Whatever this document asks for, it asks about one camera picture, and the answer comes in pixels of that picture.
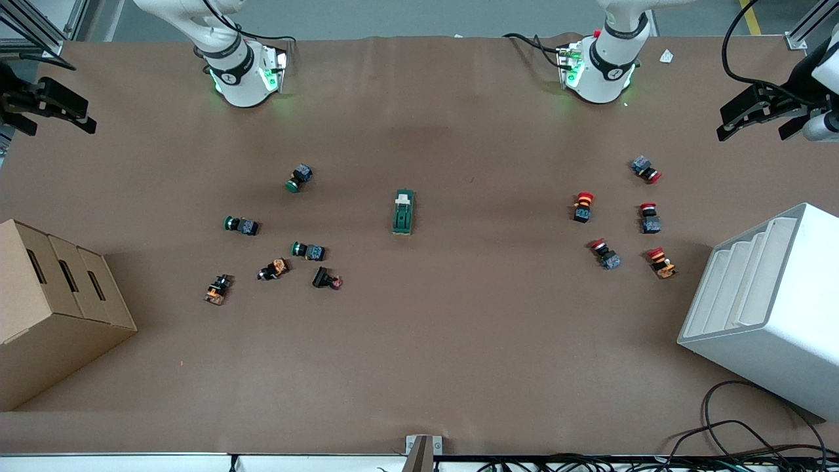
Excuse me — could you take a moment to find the green load switch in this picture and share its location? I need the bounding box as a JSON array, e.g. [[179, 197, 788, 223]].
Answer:
[[393, 189, 417, 235]]

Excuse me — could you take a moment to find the brown cardboard box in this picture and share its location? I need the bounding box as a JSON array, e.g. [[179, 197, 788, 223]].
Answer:
[[0, 219, 138, 412]]

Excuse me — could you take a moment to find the white foam box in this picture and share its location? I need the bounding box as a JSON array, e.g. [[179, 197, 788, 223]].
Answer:
[[677, 203, 839, 422]]

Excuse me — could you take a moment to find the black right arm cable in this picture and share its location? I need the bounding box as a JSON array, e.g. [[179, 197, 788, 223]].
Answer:
[[0, 51, 77, 71]]

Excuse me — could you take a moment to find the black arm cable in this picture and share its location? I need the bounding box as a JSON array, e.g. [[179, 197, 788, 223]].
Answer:
[[0, 51, 77, 71], [722, 0, 804, 106]]

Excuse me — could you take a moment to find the aluminium frame profile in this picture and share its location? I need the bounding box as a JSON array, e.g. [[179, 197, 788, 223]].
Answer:
[[785, 0, 839, 50], [0, 0, 89, 56]]

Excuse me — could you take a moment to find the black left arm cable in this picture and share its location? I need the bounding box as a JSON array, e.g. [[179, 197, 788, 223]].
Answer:
[[722, 0, 804, 106]]

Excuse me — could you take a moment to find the black right base cable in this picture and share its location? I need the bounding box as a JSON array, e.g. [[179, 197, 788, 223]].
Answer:
[[203, 0, 299, 45]]

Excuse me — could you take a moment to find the black base cable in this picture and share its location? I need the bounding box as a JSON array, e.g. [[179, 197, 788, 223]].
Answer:
[[203, 0, 299, 45], [503, 33, 570, 69]]

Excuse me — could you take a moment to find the black left base cable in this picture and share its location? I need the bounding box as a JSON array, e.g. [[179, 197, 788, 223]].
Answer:
[[503, 33, 570, 69]]

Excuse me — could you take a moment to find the black looped floor cable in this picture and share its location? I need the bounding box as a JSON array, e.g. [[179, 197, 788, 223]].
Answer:
[[665, 380, 830, 460]]

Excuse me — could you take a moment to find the white table edge rail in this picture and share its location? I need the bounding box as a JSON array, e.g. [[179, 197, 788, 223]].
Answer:
[[0, 453, 407, 472]]

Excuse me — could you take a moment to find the black cable bundle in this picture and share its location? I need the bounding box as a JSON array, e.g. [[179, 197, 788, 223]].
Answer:
[[472, 452, 839, 472]]

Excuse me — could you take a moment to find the grey metal bracket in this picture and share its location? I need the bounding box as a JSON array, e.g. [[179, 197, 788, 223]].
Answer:
[[405, 435, 443, 472]]

